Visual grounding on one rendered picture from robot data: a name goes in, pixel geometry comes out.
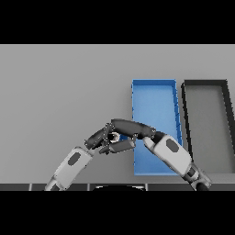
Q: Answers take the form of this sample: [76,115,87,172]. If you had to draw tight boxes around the right robot hand dark grey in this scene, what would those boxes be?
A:
[98,117,157,155]

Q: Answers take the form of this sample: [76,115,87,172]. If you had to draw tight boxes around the left robot hand dark grey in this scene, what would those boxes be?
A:
[84,123,114,151]

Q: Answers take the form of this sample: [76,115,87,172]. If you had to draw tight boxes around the blue pipe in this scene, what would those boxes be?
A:
[107,131,129,144]

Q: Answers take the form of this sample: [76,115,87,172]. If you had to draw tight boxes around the blue bin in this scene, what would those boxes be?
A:
[130,78,184,176]

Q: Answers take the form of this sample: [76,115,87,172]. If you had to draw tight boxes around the dark grey bin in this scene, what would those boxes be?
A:
[180,79,235,174]

